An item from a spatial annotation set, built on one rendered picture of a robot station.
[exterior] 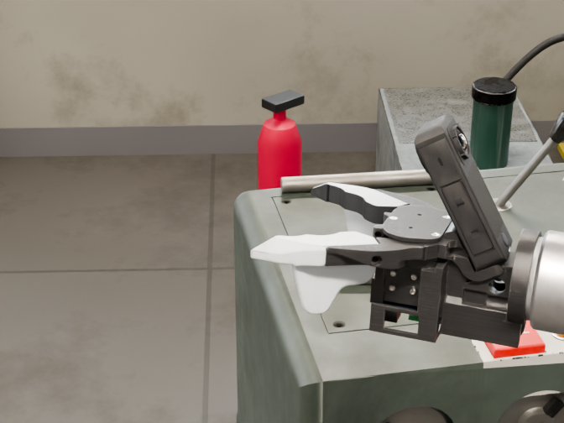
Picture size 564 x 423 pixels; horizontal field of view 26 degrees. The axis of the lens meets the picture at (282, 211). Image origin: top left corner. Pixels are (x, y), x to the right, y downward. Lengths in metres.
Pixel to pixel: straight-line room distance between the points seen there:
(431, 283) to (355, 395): 0.45
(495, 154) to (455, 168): 2.92
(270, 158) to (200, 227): 0.57
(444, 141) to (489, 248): 0.09
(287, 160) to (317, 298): 2.86
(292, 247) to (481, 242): 0.14
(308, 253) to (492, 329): 0.15
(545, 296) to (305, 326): 0.56
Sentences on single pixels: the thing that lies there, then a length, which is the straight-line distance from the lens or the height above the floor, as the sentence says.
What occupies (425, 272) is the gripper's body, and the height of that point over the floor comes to 1.57.
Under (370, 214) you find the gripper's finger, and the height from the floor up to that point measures 1.57.
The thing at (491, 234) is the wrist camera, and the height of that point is 1.60.
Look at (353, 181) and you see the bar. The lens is 1.70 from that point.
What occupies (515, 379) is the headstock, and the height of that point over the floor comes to 1.23.
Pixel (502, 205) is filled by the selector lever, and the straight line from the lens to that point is 1.69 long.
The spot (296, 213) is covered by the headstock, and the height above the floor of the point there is 1.26.
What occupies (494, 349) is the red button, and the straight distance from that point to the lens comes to 1.37.
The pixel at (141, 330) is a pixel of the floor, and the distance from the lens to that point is 3.70.
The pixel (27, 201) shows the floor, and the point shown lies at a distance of 4.49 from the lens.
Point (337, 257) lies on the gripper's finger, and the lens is 0.89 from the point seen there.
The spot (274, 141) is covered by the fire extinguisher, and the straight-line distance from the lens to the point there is 3.74.
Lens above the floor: 2.03
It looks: 28 degrees down
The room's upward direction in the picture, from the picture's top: straight up
